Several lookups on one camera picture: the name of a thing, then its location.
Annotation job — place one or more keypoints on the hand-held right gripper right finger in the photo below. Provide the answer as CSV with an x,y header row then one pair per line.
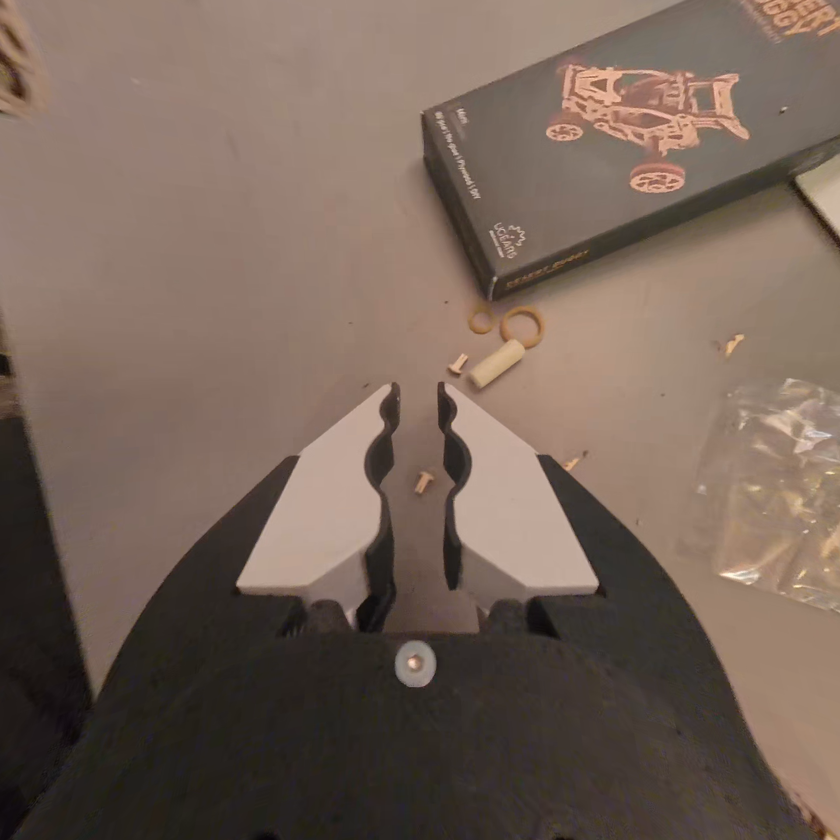
x,y
525,525

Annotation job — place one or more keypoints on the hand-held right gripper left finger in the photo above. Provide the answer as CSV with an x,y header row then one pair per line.
x,y
315,525

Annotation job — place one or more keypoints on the black model kit box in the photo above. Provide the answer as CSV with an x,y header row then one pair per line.
x,y
525,184

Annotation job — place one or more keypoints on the small wooden clip part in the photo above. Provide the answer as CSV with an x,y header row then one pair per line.
x,y
423,482

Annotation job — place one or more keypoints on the small cream cylinder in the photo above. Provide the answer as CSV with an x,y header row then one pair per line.
x,y
495,364

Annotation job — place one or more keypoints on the tiny wooden block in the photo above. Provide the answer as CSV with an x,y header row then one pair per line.
x,y
459,363

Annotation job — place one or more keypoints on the clear plastic bag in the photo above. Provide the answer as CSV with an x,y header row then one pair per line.
x,y
774,492

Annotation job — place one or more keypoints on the small wooden sliver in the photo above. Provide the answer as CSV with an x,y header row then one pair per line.
x,y
733,344

